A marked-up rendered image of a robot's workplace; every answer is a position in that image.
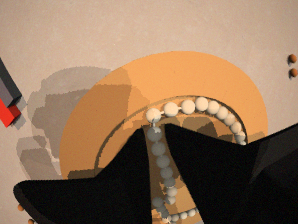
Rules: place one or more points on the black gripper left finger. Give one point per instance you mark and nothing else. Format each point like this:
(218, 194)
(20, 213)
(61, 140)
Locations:
(119, 194)

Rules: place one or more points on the orange round bead board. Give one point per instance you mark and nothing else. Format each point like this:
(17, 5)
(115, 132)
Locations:
(115, 107)

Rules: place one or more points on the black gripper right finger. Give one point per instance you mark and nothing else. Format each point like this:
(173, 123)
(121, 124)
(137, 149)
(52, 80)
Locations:
(220, 175)

